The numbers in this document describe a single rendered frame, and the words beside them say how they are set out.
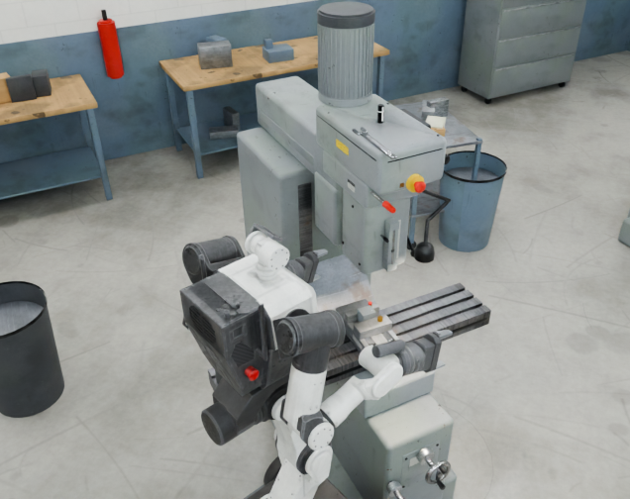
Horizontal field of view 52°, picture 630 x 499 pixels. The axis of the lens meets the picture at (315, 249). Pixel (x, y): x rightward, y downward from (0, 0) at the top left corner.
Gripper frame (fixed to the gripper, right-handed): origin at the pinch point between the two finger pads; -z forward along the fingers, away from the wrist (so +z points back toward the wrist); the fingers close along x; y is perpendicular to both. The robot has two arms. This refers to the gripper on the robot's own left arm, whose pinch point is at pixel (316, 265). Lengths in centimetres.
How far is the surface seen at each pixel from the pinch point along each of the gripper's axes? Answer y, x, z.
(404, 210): -8.1, 20.8, -31.7
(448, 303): -16, -31, -83
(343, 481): -19, -117, -41
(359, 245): -0.7, 4.3, -21.0
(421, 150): -16, 49, -16
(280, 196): 43.8, 2.1, -22.8
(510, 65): 205, 6, -522
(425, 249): -22.2, 12.8, -29.9
